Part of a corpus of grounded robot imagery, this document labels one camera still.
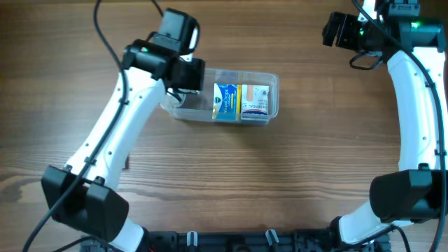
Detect white Hansaplast plaster box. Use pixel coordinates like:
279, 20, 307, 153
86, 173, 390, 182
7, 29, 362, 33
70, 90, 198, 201
241, 84, 270, 122

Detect left black cable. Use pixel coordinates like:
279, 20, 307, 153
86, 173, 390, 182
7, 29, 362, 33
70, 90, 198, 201
22, 0, 165, 252

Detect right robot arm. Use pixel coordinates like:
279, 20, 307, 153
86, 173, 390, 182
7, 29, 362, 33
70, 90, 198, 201
322, 3, 447, 249

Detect white sanitizer bottle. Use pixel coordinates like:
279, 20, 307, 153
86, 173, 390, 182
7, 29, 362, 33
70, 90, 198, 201
167, 90, 183, 106

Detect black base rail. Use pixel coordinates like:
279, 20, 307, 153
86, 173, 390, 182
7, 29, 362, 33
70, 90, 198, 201
137, 229, 341, 252

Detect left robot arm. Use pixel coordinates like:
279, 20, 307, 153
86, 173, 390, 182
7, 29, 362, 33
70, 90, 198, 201
41, 39, 204, 251

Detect clear plastic container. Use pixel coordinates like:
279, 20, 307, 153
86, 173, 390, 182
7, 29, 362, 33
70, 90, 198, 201
161, 68, 279, 125

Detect blue yellow VapoDrops box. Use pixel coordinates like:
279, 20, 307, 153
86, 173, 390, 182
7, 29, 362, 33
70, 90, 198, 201
212, 83, 242, 122

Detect white green flat box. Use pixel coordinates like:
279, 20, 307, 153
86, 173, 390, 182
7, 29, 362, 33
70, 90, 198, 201
122, 156, 130, 170

